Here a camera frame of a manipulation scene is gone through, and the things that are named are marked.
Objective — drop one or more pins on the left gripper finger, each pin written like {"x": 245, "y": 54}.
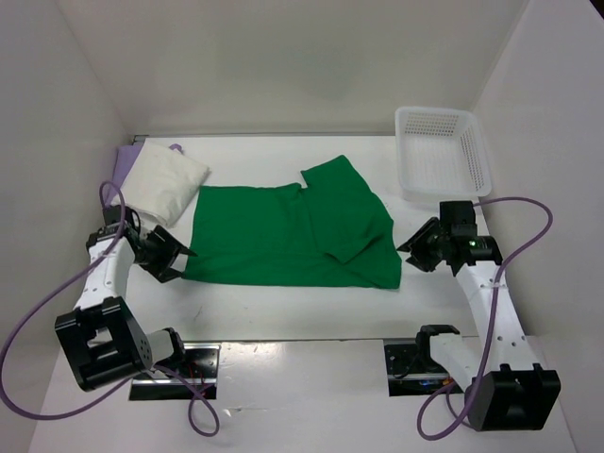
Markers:
{"x": 168, "y": 244}
{"x": 164, "y": 270}

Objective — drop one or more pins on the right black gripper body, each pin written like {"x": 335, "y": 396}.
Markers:
{"x": 427, "y": 253}

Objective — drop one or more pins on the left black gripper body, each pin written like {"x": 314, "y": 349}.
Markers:
{"x": 154, "y": 253}

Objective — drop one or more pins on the cream t shirt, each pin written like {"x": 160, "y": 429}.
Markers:
{"x": 163, "y": 182}

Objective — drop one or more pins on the purple t shirt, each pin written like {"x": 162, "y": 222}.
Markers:
{"x": 126, "y": 157}

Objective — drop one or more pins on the green t shirt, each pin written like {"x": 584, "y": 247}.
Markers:
{"x": 331, "y": 230}

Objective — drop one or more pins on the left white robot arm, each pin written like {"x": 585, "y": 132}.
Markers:
{"x": 101, "y": 339}

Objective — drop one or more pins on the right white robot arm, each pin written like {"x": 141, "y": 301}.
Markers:
{"x": 505, "y": 387}

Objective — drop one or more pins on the white perforated plastic basket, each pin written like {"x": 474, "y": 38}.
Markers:
{"x": 440, "y": 155}

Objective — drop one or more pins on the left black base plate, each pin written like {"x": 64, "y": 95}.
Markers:
{"x": 199, "y": 367}

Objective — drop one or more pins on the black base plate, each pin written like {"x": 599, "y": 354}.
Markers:
{"x": 199, "y": 367}
{"x": 411, "y": 370}

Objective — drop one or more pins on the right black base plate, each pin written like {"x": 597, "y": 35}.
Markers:
{"x": 411, "y": 370}

